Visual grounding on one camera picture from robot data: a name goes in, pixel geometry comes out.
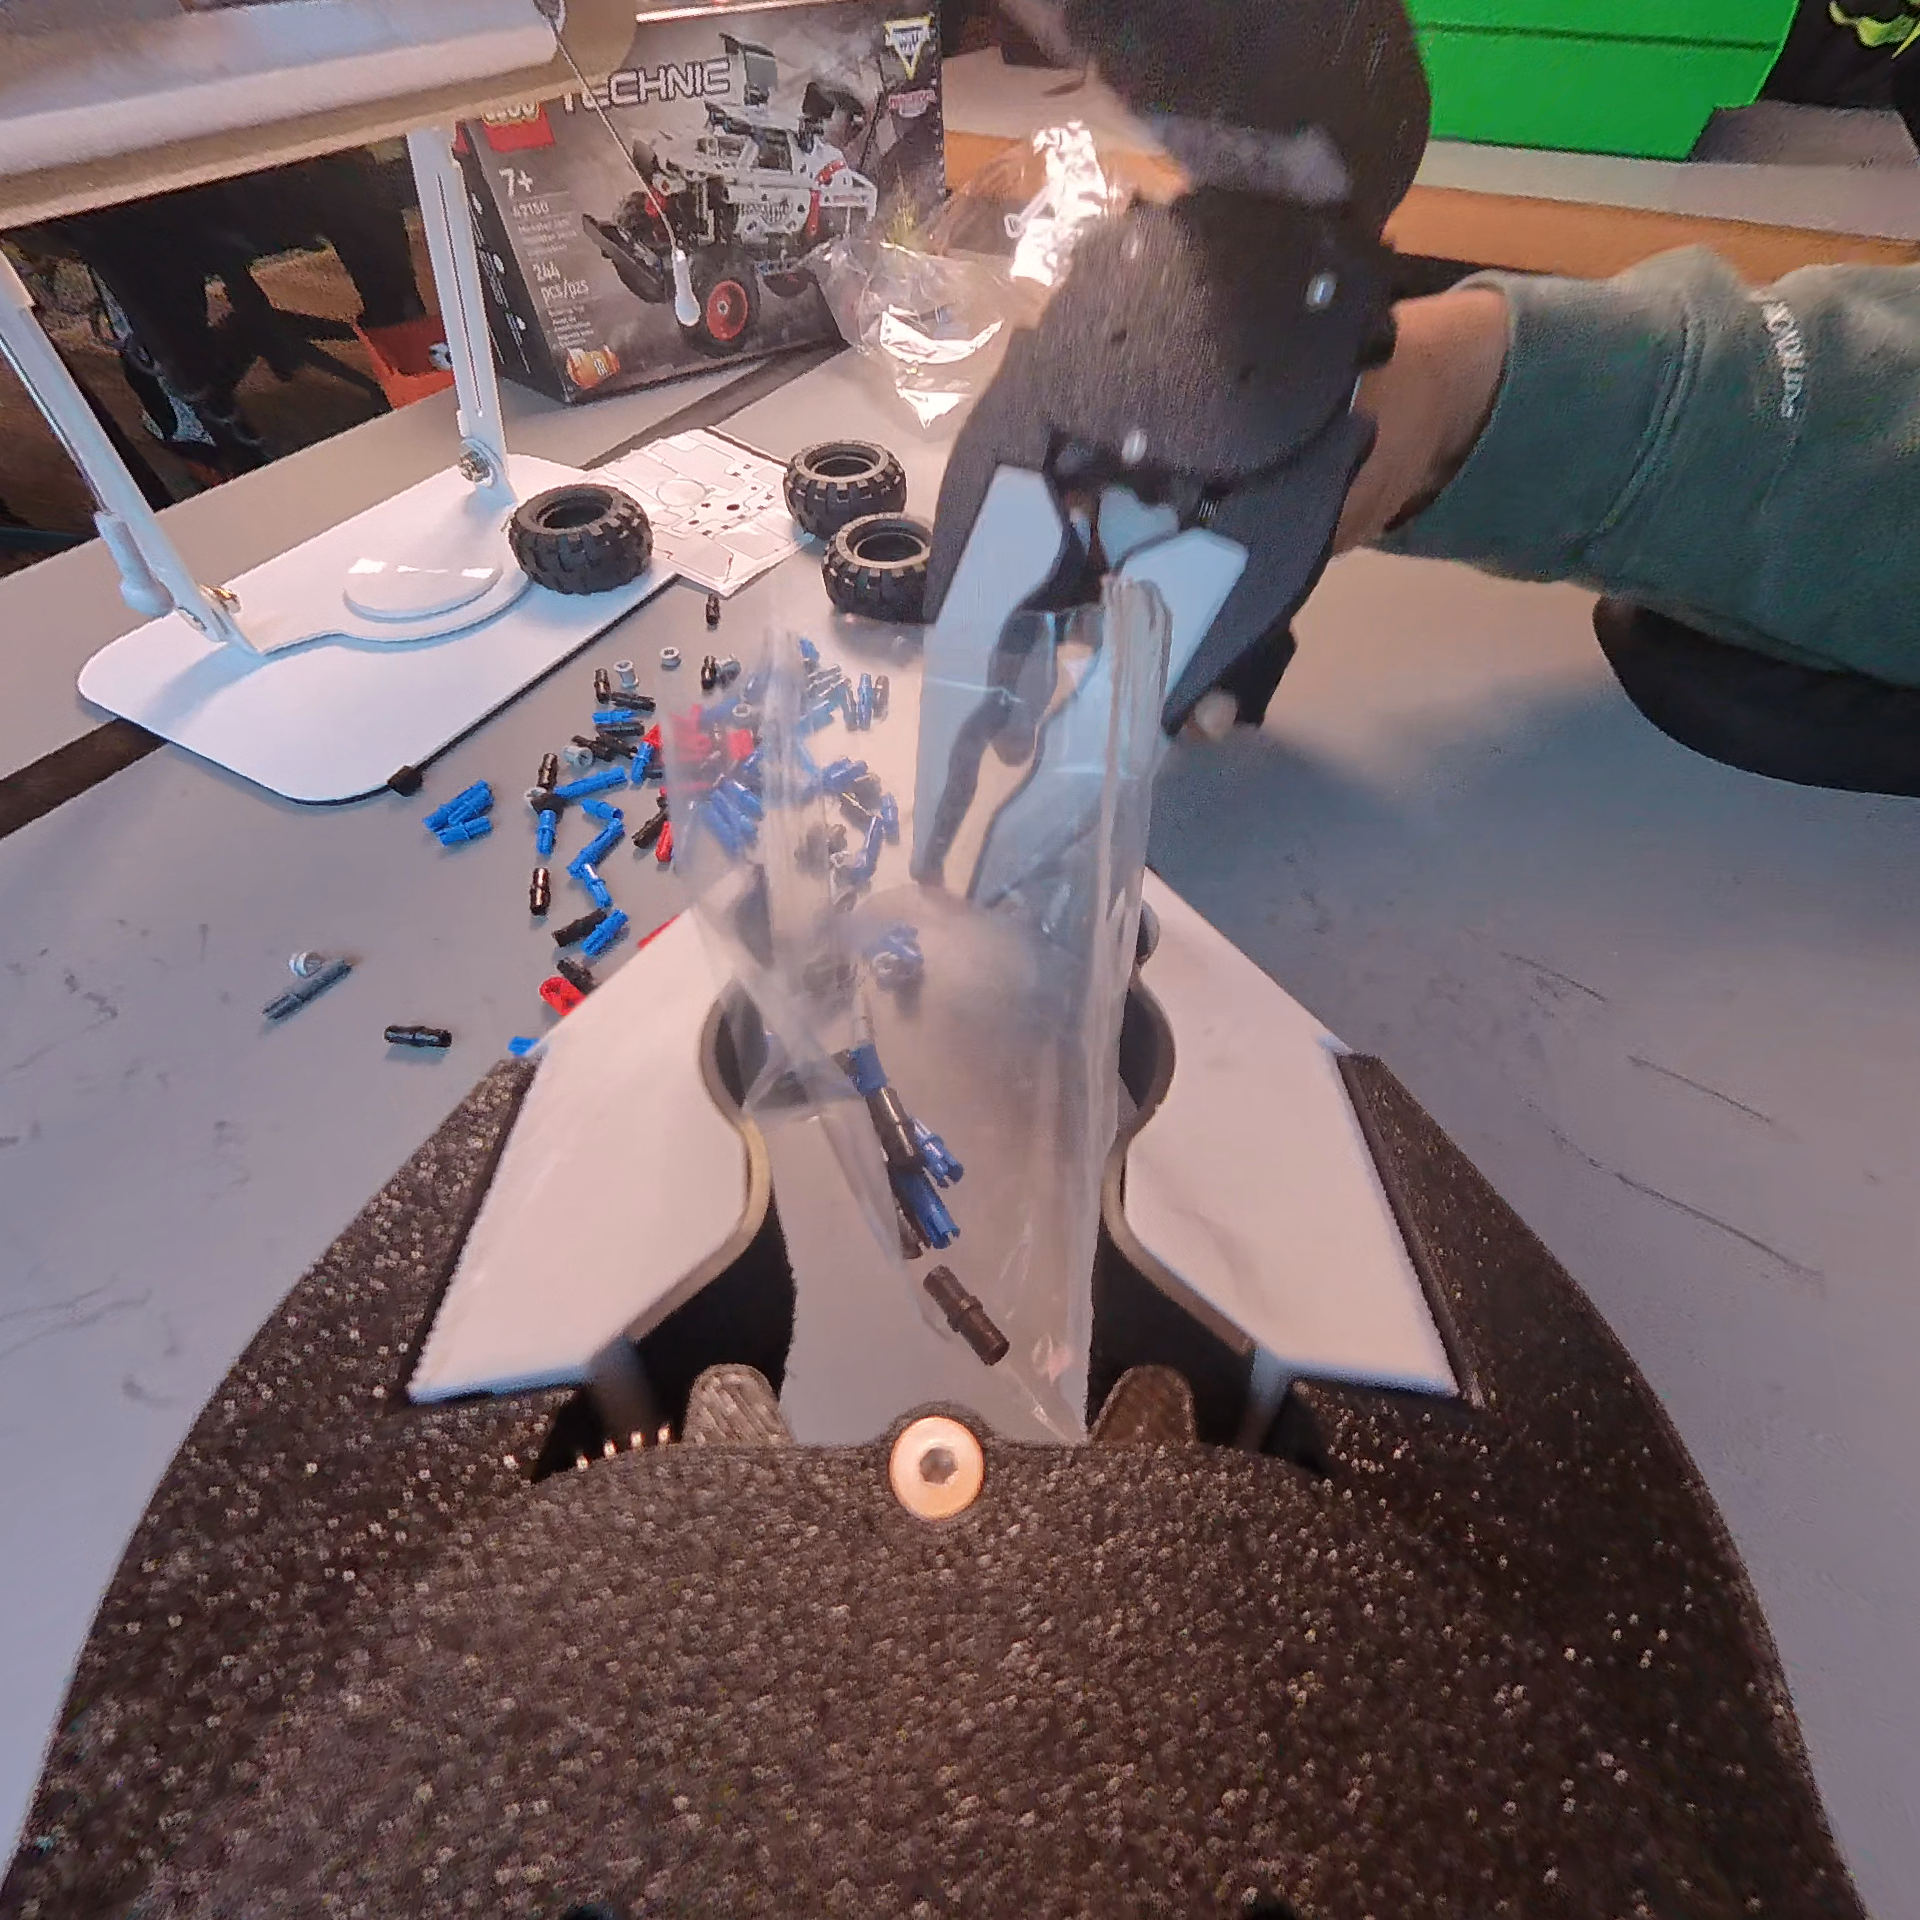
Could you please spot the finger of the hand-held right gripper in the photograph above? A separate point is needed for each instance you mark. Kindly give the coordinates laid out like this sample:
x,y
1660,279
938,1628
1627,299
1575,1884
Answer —
x,y
1154,645
1007,631

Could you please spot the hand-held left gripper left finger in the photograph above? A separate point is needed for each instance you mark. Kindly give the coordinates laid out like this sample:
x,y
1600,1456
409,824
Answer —
x,y
586,1200

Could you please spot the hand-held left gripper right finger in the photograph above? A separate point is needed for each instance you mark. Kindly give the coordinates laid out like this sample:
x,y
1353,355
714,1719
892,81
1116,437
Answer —
x,y
1276,1200

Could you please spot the clear plastic bag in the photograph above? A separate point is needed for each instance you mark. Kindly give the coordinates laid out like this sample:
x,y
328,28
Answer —
x,y
914,287
1035,991

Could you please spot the small cluster of toy pins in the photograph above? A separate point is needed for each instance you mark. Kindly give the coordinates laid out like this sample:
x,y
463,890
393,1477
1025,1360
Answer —
x,y
914,1154

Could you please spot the large pile of toy pins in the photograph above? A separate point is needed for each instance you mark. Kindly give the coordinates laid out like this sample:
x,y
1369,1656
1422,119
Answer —
x,y
602,796

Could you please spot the person's right forearm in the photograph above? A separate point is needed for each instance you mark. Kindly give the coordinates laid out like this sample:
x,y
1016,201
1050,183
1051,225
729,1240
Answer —
x,y
1681,421

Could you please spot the grey desk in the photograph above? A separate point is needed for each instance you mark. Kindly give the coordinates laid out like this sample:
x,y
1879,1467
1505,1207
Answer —
x,y
1561,991

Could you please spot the white desk lamp stand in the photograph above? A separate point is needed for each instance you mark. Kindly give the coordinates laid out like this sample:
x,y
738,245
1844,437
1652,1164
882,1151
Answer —
x,y
361,674

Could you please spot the person's right hand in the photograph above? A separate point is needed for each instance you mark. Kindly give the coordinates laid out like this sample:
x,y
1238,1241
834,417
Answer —
x,y
1427,404

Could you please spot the black toy tyre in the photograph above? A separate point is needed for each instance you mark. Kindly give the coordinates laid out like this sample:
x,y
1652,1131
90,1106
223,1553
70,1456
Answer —
x,y
881,571
847,488
577,539

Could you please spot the long black toy pin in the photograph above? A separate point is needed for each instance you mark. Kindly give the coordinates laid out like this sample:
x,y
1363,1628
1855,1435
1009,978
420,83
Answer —
x,y
414,1039

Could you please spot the crumpled clear plastic bag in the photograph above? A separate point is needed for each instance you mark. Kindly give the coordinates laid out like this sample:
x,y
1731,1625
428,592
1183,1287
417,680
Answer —
x,y
914,287

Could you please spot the white sticker sheet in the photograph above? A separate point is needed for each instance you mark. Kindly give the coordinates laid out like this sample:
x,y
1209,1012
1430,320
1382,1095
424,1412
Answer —
x,y
715,516

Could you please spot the grey toy connector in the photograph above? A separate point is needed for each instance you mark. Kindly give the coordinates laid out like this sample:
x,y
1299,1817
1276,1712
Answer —
x,y
306,986

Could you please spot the green storage bin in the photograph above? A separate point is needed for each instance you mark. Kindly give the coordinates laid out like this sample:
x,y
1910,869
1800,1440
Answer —
x,y
1591,76

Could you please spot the toy truck set box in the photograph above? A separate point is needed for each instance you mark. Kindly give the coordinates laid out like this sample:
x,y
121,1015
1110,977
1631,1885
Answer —
x,y
706,180

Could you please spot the black padded armrest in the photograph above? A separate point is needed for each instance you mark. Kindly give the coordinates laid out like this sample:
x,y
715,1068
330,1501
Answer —
x,y
1771,706

